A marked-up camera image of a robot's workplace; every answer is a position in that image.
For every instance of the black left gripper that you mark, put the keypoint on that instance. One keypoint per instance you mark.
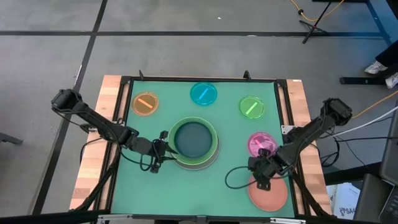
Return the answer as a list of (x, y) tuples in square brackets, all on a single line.
[(158, 149)]

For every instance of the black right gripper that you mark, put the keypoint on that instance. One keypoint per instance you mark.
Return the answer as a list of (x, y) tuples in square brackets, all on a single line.
[(267, 168)]

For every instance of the dark teal plate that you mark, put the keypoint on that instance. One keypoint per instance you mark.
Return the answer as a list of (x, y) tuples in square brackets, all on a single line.
[(192, 140)]

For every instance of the large grey plate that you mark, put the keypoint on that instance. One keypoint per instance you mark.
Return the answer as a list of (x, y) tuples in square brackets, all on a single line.
[(194, 167)]

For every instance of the small pink transparent plate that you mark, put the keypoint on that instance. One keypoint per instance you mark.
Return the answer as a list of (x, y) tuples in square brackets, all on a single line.
[(261, 140)]

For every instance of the terracotta plate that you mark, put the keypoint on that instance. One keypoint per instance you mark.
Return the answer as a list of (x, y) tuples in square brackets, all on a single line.
[(270, 199)]

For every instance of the green bowls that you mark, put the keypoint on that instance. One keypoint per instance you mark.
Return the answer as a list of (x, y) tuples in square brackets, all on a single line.
[(215, 141)]

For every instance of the small green transparent plate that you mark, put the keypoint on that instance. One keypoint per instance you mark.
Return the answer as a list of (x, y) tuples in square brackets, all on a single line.
[(245, 113)]

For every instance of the small orange transparent plate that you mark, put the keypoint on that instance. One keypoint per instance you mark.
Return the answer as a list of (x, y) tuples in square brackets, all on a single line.
[(138, 107)]

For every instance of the small blue transparent plate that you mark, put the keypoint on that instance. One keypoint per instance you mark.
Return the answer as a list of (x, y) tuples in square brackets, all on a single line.
[(197, 99)]

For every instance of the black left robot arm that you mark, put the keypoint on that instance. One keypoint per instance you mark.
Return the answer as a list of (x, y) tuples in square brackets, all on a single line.
[(93, 119)]

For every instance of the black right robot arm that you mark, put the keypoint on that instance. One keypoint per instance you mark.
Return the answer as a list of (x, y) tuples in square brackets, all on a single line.
[(311, 130)]

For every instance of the green table mat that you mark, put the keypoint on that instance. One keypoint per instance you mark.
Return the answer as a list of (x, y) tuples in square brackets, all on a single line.
[(155, 193)]

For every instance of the white printed box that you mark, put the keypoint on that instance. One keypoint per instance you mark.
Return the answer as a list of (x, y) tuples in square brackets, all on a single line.
[(345, 202)]

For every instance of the grey equipment case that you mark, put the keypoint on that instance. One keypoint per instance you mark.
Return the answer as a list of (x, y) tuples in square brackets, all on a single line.
[(370, 199)]

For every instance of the black stand foot bar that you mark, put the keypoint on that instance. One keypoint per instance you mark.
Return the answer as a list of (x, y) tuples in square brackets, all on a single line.
[(360, 80)]

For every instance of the black tripod stand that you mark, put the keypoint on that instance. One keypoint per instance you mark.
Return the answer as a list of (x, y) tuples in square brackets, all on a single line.
[(314, 27)]

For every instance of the person's white shoe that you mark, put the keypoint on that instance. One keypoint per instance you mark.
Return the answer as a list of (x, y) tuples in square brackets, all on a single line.
[(375, 68), (392, 80)]

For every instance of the person's leg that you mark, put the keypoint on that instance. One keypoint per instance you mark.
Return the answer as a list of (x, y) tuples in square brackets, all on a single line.
[(388, 54)]

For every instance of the small silver base plate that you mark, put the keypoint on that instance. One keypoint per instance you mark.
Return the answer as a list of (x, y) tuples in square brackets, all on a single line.
[(286, 129)]

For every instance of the aluminium frame bracket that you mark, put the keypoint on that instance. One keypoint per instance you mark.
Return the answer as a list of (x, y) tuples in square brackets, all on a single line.
[(287, 221), (115, 217)]

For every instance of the black metal table frame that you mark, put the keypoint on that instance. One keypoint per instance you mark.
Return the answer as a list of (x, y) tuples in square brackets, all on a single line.
[(202, 79)]

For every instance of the blue metal table frame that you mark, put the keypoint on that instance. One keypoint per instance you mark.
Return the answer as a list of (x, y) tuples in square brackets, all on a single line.
[(377, 18)]

